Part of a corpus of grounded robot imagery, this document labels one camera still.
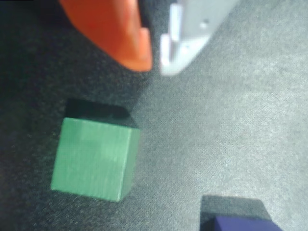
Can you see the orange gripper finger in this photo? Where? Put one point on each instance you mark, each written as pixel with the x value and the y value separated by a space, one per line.
pixel 113 29

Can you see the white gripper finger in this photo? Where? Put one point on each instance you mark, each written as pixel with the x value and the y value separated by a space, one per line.
pixel 192 29

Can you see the dark grey felt mat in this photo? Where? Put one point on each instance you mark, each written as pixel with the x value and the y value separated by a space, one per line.
pixel 228 120

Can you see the green wooden cube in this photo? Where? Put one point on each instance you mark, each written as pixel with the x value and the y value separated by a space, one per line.
pixel 91 158

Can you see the purple wooden cube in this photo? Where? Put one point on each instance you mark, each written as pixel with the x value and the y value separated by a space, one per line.
pixel 240 225

